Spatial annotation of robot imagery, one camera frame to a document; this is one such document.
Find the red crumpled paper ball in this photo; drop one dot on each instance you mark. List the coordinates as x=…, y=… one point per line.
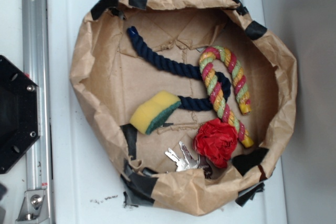
x=216, y=141

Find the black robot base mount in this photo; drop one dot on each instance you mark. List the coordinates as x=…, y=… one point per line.
x=19, y=114

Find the brown paper bag bin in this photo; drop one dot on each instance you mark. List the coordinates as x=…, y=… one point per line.
x=221, y=64

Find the yellow green sponge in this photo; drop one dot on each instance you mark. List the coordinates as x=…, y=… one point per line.
x=154, y=112

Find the metal corner bracket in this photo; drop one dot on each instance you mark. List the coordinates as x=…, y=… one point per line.
x=34, y=208

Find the silver key bunch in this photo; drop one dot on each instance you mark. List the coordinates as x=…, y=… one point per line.
x=188, y=162

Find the aluminium extrusion rail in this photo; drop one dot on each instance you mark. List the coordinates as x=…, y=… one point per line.
x=35, y=58

